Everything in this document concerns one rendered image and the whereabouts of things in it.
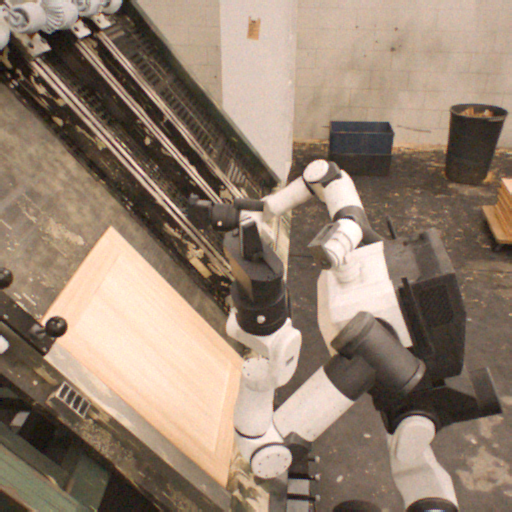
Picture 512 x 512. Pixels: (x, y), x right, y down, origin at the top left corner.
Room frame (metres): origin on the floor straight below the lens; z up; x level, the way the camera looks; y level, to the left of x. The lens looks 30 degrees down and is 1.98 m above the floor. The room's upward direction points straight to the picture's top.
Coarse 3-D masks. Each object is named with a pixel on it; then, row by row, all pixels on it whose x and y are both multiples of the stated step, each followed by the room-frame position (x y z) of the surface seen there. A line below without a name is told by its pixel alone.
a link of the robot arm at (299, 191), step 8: (296, 184) 1.52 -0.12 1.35; (304, 184) 1.51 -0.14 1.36; (320, 184) 1.46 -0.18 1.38; (280, 192) 1.53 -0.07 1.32; (288, 192) 1.51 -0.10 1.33; (296, 192) 1.50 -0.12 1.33; (304, 192) 1.50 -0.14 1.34; (312, 192) 1.50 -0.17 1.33; (320, 192) 1.47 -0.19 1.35; (280, 200) 1.51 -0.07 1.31; (288, 200) 1.50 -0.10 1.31; (296, 200) 1.50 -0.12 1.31; (304, 200) 1.51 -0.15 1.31; (280, 208) 1.50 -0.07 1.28; (288, 208) 1.51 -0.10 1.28
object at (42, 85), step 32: (32, 64) 1.50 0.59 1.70; (32, 96) 1.50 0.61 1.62; (64, 96) 1.50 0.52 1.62; (64, 128) 1.49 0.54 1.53; (96, 128) 1.52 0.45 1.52; (96, 160) 1.49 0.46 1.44; (128, 160) 1.52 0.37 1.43; (128, 192) 1.48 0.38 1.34; (160, 192) 1.52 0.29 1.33; (160, 224) 1.47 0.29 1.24; (192, 256) 1.46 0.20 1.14; (224, 288) 1.45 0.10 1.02
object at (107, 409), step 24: (24, 360) 0.78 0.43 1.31; (48, 360) 0.77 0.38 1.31; (72, 360) 0.81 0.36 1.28; (72, 384) 0.77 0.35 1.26; (96, 384) 0.80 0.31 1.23; (96, 408) 0.77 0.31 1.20; (120, 408) 0.79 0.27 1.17; (120, 432) 0.76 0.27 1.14; (144, 432) 0.78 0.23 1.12; (144, 456) 0.76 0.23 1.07; (168, 456) 0.77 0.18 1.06; (168, 480) 0.75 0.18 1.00; (192, 480) 0.76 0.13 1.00; (216, 504) 0.75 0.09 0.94
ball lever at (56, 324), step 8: (48, 320) 0.74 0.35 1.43; (56, 320) 0.74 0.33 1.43; (64, 320) 0.74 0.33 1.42; (32, 328) 0.79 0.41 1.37; (40, 328) 0.79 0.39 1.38; (48, 328) 0.73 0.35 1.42; (56, 328) 0.73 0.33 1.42; (64, 328) 0.73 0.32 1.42; (40, 336) 0.79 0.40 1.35; (56, 336) 0.72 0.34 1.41
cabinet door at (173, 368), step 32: (96, 256) 1.14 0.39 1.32; (128, 256) 1.23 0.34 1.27; (64, 288) 0.99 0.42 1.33; (96, 288) 1.05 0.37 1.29; (128, 288) 1.13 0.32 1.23; (160, 288) 1.23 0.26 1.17; (96, 320) 0.97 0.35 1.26; (128, 320) 1.04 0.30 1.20; (160, 320) 1.13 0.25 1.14; (192, 320) 1.22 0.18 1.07; (96, 352) 0.89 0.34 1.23; (128, 352) 0.96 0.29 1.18; (160, 352) 1.03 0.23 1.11; (192, 352) 1.12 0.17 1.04; (224, 352) 1.21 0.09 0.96; (128, 384) 0.88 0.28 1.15; (160, 384) 0.94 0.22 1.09; (192, 384) 1.02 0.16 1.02; (224, 384) 1.10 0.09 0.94; (160, 416) 0.86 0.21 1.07; (192, 416) 0.93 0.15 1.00; (224, 416) 1.00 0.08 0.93; (192, 448) 0.85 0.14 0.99; (224, 448) 0.91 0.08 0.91; (224, 480) 0.83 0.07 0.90
